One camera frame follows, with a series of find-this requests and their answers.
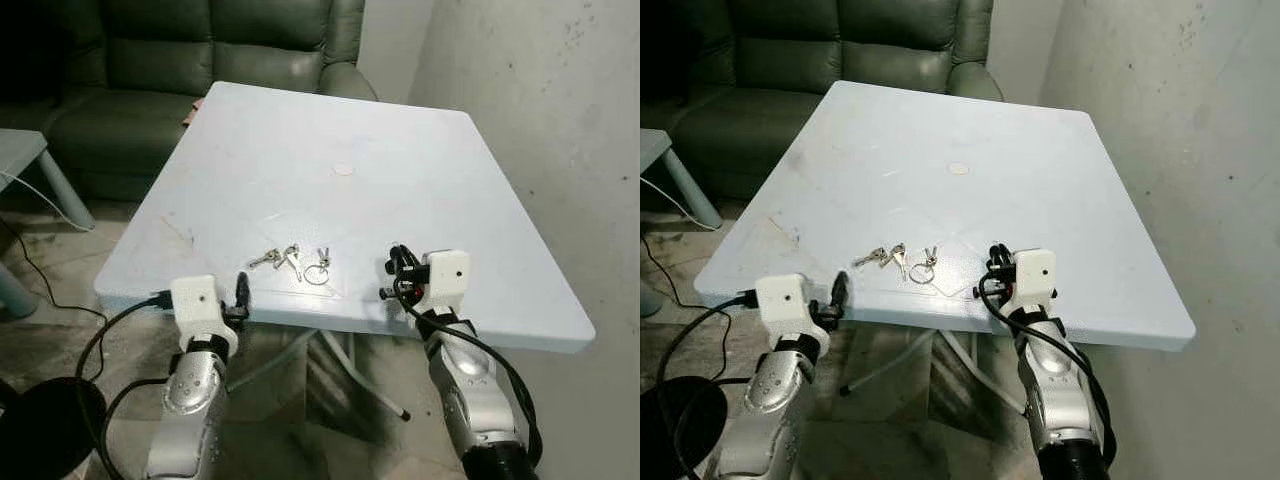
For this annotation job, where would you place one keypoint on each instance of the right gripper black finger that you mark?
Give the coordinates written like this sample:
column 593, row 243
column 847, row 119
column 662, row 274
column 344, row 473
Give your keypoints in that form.
column 409, row 254
column 393, row 263
column 992, row 261
column 1005, row 253

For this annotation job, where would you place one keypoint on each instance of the small grey side table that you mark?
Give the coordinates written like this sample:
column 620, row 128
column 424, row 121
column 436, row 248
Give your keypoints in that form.
column 650, row 150

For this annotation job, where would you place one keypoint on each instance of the silver key bunch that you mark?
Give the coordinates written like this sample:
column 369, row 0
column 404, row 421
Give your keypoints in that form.
column 897, row 253
column 291, row 255

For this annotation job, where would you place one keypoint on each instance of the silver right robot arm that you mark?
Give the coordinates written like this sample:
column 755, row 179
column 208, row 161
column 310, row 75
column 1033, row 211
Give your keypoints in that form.
column 465, row 380
column 1050, row 380

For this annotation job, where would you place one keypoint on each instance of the round white table cap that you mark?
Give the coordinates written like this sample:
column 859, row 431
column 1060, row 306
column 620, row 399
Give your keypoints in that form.
column 958, row 168

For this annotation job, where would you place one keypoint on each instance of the dark green leather sofa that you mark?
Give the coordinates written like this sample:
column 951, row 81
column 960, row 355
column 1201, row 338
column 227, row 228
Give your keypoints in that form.
column 800, row 60
column 150, row 60

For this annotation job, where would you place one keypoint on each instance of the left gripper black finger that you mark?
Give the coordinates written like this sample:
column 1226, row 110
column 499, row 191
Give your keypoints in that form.
column 241, row 286
column 838, row 286

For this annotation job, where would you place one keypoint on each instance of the light blue plastic table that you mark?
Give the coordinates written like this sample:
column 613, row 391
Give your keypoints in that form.
column 960, row 215
column 350, row 210

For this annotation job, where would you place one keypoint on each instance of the black round stool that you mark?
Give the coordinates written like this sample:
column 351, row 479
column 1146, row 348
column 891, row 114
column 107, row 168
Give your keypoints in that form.
column 695, row 425
column 40, row 430

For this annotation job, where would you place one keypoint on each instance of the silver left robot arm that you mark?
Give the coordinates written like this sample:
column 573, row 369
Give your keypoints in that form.
column 765, row 400
column 190, row 400

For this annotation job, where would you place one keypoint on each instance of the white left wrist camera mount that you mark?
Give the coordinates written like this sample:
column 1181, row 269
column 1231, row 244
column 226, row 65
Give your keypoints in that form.
column 783, row 300
column 195, row 300

